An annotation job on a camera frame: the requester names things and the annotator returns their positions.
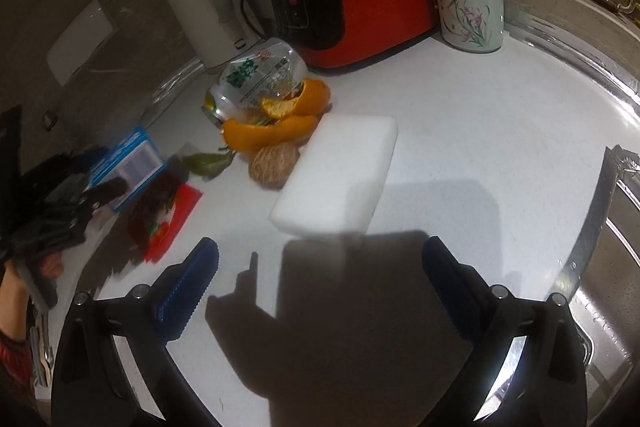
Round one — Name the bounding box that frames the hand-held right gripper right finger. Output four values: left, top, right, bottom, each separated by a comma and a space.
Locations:
421, 236, 593, 427

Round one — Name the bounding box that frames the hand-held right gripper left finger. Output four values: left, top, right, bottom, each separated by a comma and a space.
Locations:
50, 237, 221, 427

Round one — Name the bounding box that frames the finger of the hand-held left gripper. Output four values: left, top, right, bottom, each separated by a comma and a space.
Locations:
80, 177, 129, 212
55, 147, 111, 178

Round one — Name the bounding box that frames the blue and white milk carton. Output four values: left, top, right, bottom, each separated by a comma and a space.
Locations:
86, 126, 167, 214

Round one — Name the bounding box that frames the white sponge block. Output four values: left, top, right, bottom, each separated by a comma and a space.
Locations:
269, 112, 399, 239

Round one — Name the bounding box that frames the person's left forearm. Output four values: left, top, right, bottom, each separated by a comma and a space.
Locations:
0, 327, 36, 403

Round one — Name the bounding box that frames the person's left hand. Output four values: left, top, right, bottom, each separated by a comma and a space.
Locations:
0, 254, 65, 343

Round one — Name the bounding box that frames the glass bottle with metal cap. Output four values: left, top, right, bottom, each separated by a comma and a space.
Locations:
40, 107, 63, 142

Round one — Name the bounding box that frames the red snack wrapper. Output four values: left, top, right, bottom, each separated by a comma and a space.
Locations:
127, 172, 203, 264

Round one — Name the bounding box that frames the green leaf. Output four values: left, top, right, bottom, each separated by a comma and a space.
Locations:
181, 147, 236, 180

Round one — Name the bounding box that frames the brown nut shell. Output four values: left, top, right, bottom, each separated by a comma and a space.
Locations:
248, 142, 301, 192

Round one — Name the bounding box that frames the orange peel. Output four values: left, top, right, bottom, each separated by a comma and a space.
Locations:
221, 78, 332, 155

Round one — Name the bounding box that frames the stainless steel sink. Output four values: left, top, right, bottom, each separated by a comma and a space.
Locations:
500, 144, 640, 427

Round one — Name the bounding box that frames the white electric kettle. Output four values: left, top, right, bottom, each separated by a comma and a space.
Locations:
156, 0, 261, 70

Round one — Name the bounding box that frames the white wall socket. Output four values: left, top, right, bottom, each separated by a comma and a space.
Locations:
46, 0, 118, 86

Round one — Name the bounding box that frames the black power cable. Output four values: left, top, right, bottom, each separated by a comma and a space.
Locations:
240, 0, 271, 38

